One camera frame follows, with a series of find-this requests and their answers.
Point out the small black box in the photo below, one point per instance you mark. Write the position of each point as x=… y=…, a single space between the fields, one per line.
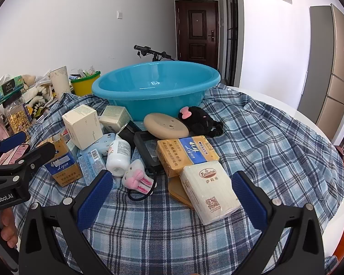
x=126 y=134

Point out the small gold blue cigarette box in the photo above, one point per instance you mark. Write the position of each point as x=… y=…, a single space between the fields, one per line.
x=63 y=169

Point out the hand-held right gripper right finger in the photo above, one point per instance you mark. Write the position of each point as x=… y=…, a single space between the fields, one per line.
x=250 y=200

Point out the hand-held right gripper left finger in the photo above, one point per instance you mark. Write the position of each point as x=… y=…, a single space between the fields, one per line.
x=94 y=197

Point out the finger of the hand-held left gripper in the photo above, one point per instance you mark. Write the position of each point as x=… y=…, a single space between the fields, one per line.
x=13 y=141
x=37 y=154

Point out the pale green box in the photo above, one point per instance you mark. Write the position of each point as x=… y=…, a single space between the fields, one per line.
x=114 y=117

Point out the blue barcode packet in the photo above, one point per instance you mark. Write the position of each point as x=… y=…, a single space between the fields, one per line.
x=91 y=163

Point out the beige round disc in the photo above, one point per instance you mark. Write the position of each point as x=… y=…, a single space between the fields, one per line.
x=166 y=124

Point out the black bicycle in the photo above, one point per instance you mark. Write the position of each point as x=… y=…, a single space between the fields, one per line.
x=152 y=52

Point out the cream cardboard box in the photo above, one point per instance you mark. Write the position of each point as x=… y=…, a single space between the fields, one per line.
x=83 y=126

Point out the tall white cup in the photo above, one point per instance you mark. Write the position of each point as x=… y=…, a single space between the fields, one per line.
x=60 y=83

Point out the gold grey refrigerator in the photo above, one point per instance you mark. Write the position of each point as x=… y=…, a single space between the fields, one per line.
x=332 y=77

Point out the white pink bunny plush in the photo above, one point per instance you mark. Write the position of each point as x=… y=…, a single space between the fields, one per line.
x=134 y=174

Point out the black rectangular frame box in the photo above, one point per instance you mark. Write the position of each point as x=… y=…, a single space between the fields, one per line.
x=144 y=151

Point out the black plush toy pink bow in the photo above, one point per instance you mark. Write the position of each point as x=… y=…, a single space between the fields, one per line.
x=200 y=121

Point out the beige plush toy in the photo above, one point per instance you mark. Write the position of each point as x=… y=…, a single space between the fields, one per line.
x=28 y=79

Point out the yellow bucket green rim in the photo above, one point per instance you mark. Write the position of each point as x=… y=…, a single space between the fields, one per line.
x=84 y=87

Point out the green tissue pack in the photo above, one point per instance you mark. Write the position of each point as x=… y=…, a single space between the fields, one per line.
x=8 y=88

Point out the light blue wipes pack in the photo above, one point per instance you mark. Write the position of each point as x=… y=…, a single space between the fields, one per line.
x=103 y=143

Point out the blue plaid cloth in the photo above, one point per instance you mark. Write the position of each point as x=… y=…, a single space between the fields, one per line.
x=261 y=149

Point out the black framed glass door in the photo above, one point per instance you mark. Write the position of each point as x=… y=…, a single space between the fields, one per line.
x=230 y=34

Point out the gold blue cigarette carton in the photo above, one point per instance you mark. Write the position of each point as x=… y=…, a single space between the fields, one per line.
x=186 y=151

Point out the white tissue packet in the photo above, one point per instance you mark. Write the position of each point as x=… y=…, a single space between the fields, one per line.
x=209 y=189

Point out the blue plastic basin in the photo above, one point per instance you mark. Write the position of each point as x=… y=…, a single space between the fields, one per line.
x=160 y=103

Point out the clear jar dried flowers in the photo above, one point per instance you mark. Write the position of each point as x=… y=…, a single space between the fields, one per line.
x=15 y=117

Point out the dark brown door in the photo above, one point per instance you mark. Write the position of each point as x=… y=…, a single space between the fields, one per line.
x=197 y=28

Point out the white plastic bottle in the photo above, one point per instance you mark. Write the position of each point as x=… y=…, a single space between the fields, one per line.
x=117 y=160

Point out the tan flat board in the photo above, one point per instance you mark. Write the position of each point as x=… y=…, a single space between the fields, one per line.
x=176 y=192

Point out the person's left hand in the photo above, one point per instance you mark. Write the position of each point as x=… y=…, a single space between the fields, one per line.
x=8 y=229

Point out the white wall switch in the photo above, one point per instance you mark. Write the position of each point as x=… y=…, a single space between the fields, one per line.
x=119 y=15

